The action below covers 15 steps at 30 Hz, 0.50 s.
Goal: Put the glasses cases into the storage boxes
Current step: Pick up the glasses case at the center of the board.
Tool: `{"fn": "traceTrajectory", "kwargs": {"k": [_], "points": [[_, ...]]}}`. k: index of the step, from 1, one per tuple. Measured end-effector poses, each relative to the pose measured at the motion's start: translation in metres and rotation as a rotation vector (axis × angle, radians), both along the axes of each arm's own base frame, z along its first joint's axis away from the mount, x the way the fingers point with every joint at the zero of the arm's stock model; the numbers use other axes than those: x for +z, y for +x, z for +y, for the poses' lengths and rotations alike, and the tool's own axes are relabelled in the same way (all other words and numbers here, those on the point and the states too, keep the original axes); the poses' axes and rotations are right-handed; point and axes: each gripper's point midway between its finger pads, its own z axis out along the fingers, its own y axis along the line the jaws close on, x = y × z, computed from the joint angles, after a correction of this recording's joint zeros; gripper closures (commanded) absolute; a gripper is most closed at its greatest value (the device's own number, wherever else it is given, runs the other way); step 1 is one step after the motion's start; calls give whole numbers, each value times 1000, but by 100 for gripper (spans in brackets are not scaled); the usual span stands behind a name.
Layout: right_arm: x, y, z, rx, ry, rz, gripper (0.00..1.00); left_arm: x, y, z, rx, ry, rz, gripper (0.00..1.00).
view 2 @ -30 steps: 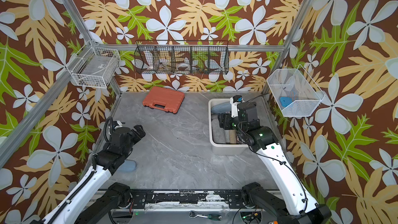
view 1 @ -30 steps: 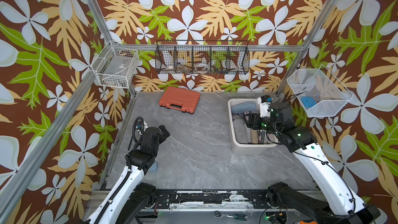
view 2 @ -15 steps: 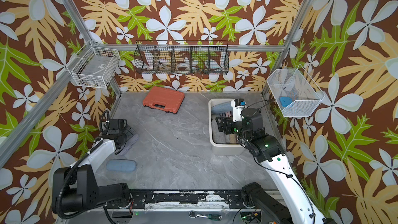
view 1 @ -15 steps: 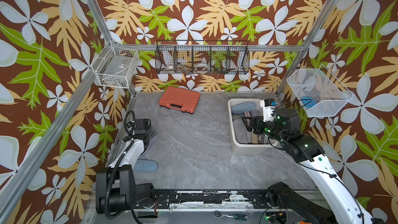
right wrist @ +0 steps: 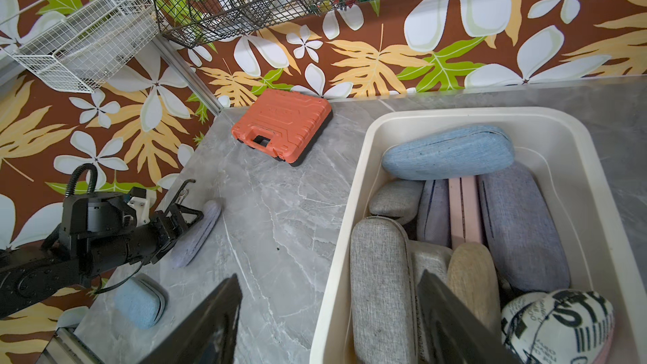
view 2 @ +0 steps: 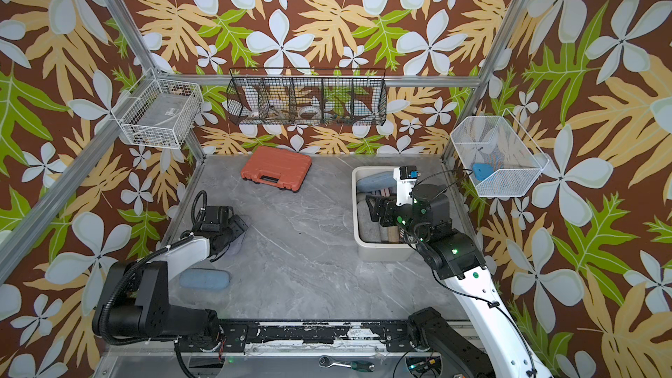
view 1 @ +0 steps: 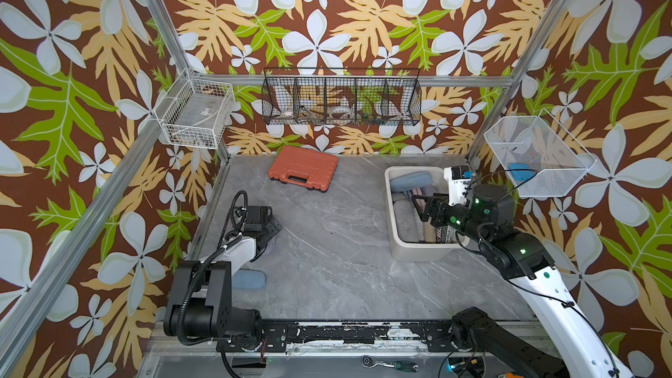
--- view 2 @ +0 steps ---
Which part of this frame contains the black wire basket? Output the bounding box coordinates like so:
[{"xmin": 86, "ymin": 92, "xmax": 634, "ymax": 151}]
[{"xmin": 223, "ymin": 68, "xmax": 389, "ymax": 126}]

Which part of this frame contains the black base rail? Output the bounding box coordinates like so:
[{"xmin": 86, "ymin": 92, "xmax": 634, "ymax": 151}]
[{"xmin": 220, "ymin": 320, "xmax": 429, "ymax": 353}]

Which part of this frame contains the slate blue glasses case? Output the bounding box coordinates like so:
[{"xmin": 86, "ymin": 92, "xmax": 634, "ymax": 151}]
[{"xmin": 178, "ymin": 269, "xmax": 231, "ymax": 292}]

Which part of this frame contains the white mesh basket right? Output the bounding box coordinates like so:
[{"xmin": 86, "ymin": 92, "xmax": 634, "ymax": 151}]
[{"xmin": 450, "ymin": 115, "xmax": 550, "ymax": 199}]

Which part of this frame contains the cream plastic storage box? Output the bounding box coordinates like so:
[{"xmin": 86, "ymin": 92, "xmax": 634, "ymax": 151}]
[{"xmin": 352, "ymin": 166, "xmax": 413, "ymax": 263}]

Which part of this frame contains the white wire basket left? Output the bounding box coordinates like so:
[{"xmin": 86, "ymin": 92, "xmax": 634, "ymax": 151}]
[{"xmin": 115, "ymin": 69, "xmax": 203, "ymax": 150}]

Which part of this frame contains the dark grey glasses case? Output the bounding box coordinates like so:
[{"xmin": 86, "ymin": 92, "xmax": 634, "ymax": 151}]
[{"xmin": 357, "ymin": 201, "xmax": 381, "ymax": 243}]

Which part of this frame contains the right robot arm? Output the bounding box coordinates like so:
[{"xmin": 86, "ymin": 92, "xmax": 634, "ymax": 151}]
[{"xmin": 355, "ymin": 166, "xmax": 551, "ymax": 377}]

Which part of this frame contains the blue object in basket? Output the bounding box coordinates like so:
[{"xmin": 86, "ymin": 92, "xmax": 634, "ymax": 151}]
[{"xmin": 471, "ymin": 163, "xmax": 495, "ymax": 181}]

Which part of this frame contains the red plastic tool case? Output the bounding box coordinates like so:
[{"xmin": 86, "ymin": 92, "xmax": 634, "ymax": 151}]
[{"xmin": 241, "ymin": 146, "xmax": 313, "ymax": 193}]

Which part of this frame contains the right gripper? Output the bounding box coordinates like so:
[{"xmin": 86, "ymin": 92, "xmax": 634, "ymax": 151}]
[{"xmin": 366, "ymin": 192, "xmax": 433, "ymax": 248}]

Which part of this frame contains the purple glasses case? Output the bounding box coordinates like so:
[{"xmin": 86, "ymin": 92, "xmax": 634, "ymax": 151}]
[{"xmin": 227, "ymin": 232, "xmax": 247, "ymax": 256}]

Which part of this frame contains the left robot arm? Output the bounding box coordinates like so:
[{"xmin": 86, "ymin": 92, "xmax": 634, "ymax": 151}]
[{"xmin": 92, "ymin": 190, "xmax": 248, "ymax": 351}]

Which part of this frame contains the tan glasses case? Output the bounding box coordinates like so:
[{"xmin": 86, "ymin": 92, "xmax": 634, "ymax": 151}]
[{"xmin": 386, "ymin": 226, "xmax": 401, "ymax": 243}]

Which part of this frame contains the ratchet wrench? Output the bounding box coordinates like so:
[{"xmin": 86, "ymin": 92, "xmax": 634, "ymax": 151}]
[{"xmin": 318, "ymin": 355, "xmax": 376, "ymax": 373}]

